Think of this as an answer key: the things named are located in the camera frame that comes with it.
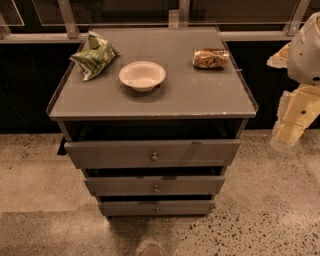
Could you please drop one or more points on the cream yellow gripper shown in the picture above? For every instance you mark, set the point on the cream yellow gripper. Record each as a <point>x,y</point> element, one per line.
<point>306,56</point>

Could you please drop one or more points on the grey top drawer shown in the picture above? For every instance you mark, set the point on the grey top drawer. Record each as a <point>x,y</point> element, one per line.
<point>137,154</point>

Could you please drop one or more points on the grey drawer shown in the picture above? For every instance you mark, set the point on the grey drawer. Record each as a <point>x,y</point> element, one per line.
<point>146,208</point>
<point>137,154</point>
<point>168,185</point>

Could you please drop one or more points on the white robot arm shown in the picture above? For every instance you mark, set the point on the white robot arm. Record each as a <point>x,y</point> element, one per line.
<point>301,56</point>

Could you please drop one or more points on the grey drawer cabinet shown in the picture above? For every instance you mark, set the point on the grey drawer cabinet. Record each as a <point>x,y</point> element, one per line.
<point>190,104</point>

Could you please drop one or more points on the brass top drawer knob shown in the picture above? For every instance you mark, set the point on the brass top drawer knob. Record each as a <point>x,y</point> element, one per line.
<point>154,157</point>

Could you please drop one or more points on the brass middle drawer knob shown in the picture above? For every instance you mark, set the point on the brass middle drawer knob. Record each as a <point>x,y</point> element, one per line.
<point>156,189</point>

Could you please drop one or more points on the grey middle drawer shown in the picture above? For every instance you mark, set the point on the grey middle drawer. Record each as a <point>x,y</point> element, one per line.
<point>168,185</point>

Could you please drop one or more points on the grey bottom drawer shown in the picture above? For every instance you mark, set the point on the grey bottom drawer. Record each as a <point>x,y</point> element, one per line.
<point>146,208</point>

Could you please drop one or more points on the brown snack can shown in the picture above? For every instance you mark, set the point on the brown snack can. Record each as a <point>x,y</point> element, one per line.
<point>216,59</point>

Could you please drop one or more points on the white bowl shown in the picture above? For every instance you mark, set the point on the white bowl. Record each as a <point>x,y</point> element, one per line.
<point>142,76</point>

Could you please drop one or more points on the green chip bag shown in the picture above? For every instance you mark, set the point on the green chip bag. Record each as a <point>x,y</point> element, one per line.
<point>96,58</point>

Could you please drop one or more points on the metal railing frame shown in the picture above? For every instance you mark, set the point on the metal railing frame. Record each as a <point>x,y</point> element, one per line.
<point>45,21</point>

